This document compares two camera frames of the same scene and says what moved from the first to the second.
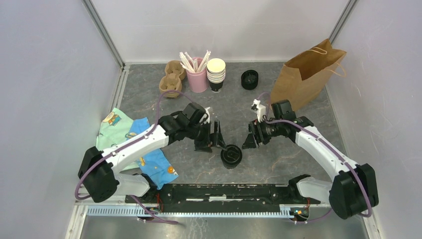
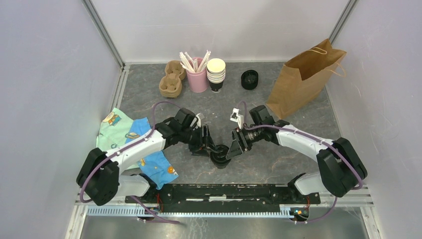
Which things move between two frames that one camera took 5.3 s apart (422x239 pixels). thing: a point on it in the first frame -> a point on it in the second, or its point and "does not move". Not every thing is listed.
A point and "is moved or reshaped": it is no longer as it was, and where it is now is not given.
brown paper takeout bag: x=303 y=78 does not move
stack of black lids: x=250 y=79 does not move
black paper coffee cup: x=231 y=156 is moved or reshaped
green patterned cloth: x=113 y=131 does not move
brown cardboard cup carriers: x=175 y=71 does not move
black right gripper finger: x=250 y=142 -> x=235 y=149
